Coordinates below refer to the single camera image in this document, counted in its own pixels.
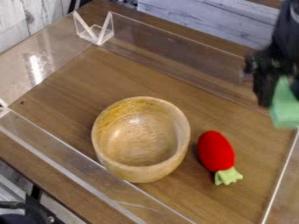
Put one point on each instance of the red plush strawberry toy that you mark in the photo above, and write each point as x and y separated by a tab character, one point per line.
216	156

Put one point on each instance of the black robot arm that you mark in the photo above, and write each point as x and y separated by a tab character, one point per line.
286	32

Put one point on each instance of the black metal clamp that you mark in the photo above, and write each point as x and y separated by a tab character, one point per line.
36	210

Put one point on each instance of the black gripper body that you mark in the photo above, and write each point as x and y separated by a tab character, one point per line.
274	59

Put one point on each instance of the clear acrylic enclosure wall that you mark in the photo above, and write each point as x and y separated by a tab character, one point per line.
67	79

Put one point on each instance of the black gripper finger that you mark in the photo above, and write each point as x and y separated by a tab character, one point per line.
265	87
295	87

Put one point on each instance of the green rectangular block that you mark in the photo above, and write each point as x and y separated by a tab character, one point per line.
285	108

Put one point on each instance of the clear acrylic corner bracket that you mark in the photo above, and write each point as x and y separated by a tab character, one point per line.
96	34

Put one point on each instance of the brown wooden bowl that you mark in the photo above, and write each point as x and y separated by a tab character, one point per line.
140	136

